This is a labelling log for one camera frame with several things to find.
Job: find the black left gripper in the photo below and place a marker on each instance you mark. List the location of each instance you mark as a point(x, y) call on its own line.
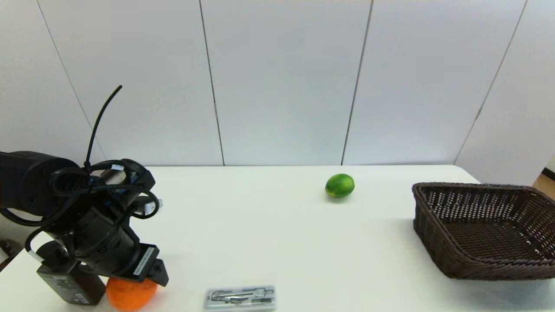
point(141, 260)

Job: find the orange fruit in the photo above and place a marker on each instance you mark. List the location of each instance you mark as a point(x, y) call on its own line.
point(130, 295)

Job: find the clear case with metal tools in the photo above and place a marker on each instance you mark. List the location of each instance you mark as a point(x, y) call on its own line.
point(240, 298)

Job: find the dark grey pump bottle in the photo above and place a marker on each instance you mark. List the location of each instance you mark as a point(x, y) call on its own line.
point(65, 287)

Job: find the green lime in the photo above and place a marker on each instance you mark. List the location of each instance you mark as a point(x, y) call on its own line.
point(340, 186)

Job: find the dark brown wicker basket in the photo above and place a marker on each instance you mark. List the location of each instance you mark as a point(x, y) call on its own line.
point(481, 260)

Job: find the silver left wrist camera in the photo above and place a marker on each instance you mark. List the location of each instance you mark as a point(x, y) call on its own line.
point(149, 207)

